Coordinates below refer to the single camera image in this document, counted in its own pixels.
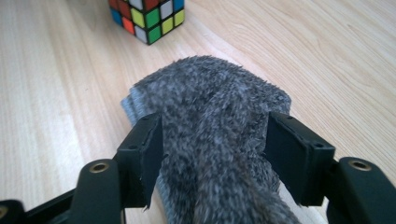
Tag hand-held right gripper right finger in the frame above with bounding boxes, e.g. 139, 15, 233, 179
262, 111, 336, 208

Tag multicoloured puzzle cube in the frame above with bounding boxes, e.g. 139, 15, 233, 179
107, 0, 186, 46

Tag grey fluffy cloth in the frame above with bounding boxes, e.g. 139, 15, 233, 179
120, 55, 302, 224

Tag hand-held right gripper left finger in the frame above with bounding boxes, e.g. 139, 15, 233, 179
113, 112, 166, 209

